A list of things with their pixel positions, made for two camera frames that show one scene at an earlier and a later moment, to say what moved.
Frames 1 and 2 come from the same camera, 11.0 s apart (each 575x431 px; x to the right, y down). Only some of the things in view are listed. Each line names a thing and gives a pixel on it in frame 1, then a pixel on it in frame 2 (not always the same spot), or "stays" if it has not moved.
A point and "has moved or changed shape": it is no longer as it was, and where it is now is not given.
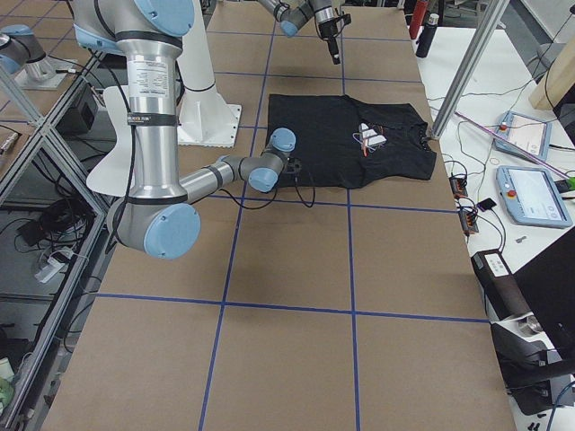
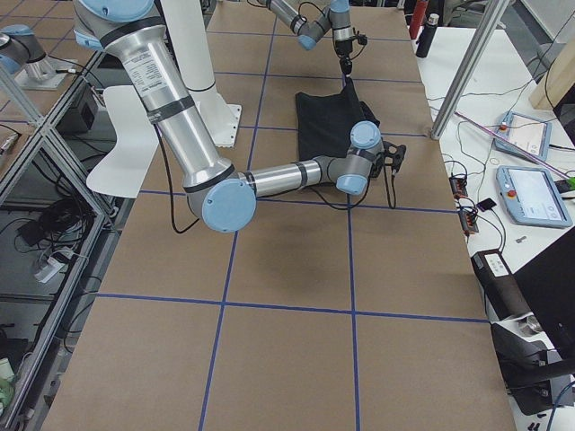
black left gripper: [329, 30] → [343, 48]
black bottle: [427, 36] stays
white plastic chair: [114, 175] stays
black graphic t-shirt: [343, 142] has moved or changed shape
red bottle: [417, 18] stays
